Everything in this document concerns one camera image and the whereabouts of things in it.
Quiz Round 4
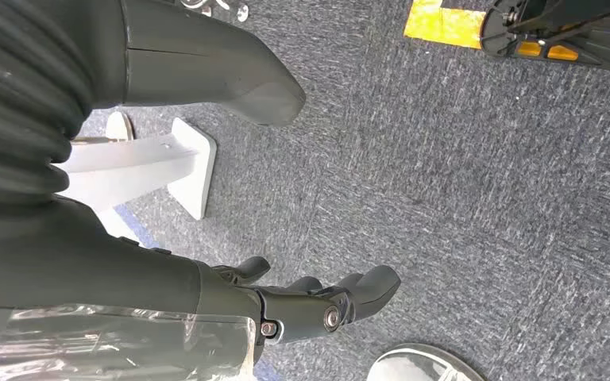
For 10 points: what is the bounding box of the clear plastic wrap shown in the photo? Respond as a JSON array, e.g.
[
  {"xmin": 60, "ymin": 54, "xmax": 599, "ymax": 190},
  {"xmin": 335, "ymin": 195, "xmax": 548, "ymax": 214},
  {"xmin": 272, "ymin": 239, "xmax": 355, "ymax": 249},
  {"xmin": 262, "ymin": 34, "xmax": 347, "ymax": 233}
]
[{"xmin": 0, "ymin": 294, "xmax": 257, "ymax": 381}]

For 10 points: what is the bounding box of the black equipment base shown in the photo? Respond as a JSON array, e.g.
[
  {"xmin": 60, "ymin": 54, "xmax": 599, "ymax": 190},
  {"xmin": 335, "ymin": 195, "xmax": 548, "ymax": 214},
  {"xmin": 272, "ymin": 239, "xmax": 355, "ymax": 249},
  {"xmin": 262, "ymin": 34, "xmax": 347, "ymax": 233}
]
[{"xmin": 480, "ymin": 0, "xmax": 610, "ymax": 72}]

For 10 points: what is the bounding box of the yellow floor tape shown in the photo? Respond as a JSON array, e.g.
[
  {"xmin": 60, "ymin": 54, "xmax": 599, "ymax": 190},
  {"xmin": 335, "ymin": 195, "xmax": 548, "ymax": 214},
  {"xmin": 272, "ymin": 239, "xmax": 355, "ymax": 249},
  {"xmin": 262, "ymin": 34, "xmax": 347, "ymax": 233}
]
[{"xmin": 403, "ymin": 0, "xmax": 488, "ymax": 51}]

